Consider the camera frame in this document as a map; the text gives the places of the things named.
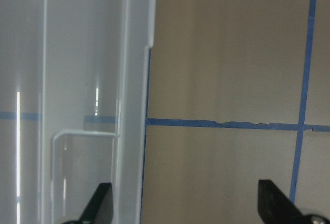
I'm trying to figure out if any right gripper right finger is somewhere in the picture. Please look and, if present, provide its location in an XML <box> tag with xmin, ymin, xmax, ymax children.
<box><xmin>257</xmin><ymin>180</ymin><xmax>329</xmax><ymax>224</ymax></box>

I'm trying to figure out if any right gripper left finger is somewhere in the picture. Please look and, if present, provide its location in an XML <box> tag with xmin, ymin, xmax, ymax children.
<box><xmin>64</xmin><ymin>182</ymin><xmax>113</xmax><ymax>224</ymax></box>

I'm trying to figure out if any clear plastic box lid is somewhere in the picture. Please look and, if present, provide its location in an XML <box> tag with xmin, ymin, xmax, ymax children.
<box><xmin>1</xmin><ymin>0</ymin><xmax>156</xmax><ymax>223</ymax></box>

